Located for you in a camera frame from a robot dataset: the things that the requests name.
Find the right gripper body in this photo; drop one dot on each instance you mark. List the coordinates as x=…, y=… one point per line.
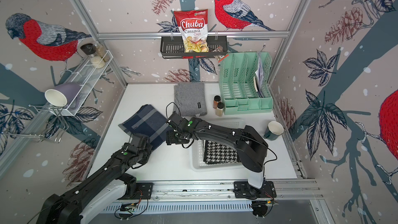
x=174, y=138

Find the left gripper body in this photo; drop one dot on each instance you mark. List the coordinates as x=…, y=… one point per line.
x=144, y=154

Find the navy plaid scarf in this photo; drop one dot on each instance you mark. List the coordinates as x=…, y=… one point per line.
x=147, y=121

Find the black white houndstooth scarf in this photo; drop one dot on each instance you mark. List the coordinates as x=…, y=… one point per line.
x=215, y=153

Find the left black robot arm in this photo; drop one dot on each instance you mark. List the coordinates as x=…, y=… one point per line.
x=109, y=183

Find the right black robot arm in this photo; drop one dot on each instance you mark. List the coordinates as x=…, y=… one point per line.
x=250, y=146

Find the grey folded scarf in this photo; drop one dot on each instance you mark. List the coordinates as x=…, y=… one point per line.
x=190, y=99

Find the beige spice bottle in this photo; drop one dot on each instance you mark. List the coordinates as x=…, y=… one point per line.
x=219, y=109

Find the brown spice bottle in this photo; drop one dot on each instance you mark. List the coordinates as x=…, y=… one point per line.
x=217, y=100

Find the green plastic file organizer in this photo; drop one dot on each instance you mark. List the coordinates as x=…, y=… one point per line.
x=236, y=83

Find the papers in organizer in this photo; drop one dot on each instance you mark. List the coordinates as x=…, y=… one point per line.
x=259, y=76

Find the dark green mug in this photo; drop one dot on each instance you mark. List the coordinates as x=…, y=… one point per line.
x=273, y=131

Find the purple white cup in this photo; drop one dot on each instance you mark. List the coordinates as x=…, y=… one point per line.
x=62, y=95

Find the red Chuba chips bag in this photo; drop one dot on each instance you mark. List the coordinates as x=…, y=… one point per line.
x=193, y=26

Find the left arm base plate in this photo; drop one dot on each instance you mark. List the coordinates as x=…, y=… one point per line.
x=136, y=191

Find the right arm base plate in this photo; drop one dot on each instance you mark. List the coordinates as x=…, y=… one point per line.
x=242, y=189

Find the black wire wall shelf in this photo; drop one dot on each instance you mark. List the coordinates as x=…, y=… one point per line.
x=173, y=48

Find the wire cup holder rack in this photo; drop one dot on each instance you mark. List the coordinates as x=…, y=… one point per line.
x=37, y=123

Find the white wire wall shelf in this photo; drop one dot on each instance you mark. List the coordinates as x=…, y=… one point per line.
x=86, y=75

